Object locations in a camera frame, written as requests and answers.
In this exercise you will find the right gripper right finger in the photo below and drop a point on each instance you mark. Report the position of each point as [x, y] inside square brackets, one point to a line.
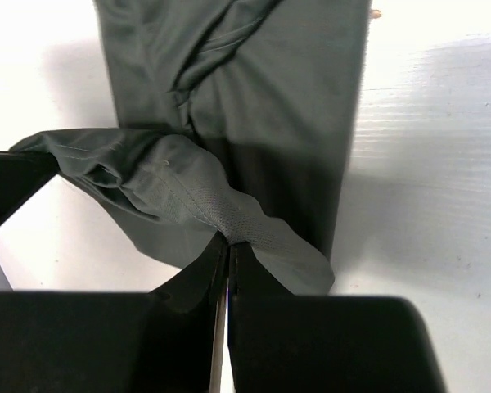
[281, 342]

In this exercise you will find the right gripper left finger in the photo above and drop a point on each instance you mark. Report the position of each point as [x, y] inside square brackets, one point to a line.
[165, 340]

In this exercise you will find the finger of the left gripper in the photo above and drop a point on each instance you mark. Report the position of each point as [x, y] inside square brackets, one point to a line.
[21, 176]

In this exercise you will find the dark grey t-shirt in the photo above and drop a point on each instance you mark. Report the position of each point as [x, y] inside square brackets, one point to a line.
[234, 117]

